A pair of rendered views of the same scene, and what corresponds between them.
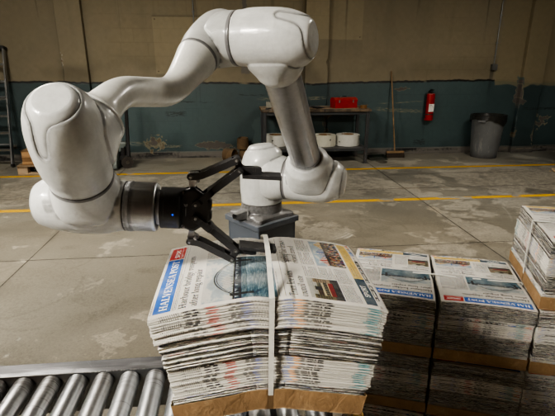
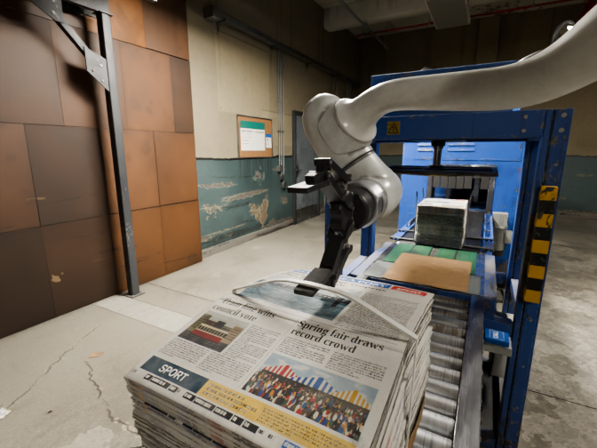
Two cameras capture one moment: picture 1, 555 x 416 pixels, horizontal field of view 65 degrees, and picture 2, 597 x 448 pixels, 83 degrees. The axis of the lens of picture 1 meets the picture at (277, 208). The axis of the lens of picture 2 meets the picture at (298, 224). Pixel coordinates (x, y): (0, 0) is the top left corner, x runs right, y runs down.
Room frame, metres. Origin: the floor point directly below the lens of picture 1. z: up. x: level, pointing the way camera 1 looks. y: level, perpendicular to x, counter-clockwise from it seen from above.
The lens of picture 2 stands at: (1.01, -0.36, 1.40)
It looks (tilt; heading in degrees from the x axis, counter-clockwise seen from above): 12 degrees down; 125
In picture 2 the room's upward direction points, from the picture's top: straight up
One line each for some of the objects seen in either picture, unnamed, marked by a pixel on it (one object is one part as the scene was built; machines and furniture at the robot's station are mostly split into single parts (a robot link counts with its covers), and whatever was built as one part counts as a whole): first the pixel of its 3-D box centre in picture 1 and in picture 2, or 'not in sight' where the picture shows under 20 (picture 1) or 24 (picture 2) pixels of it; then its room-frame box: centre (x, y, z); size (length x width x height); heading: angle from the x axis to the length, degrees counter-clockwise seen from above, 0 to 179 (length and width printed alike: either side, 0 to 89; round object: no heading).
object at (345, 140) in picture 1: (313, 128); not in sight; (7.46, -0.61, 0.55); 1.80 x 0.70 x 1.09; 96
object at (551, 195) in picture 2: not in sight; (539, 244); (1.06, 1.18, 1.05); 0.05 x 0.05 x 0.45; 6
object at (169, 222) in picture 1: (186, 208); (346, 212); (0.75, 0.17, 1.30); 0.09 x 0.07 x 0.08; 96
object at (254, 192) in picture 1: (263, 172); not in sight; (1.58, 0.05, 1.17); 0.18 x 0.16 x 0.22; 70
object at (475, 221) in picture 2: not in sight; (448, 229); (0.48, 2.62, 0.75); 1.53 x 0.64 x 0.10; 96
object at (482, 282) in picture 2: not in sight; (427, 271); (0.60, 1.50, 0.75); 0.70 x 0.65 x 0.10; 96
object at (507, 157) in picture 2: not in sight; (467, 181); (0.37, 4.20, 1.04); 1.51 x 1.30 x 2.07; 96
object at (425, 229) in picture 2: not in sight; (442, 220); (0.54, 2.07, 0.93); 0.38 x 0.30 x 0.26; 96
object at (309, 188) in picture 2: (261, 175); (309, 186); (0.76, 0.03, 1.36); 0.07 x 0.03 x 0.01; 96
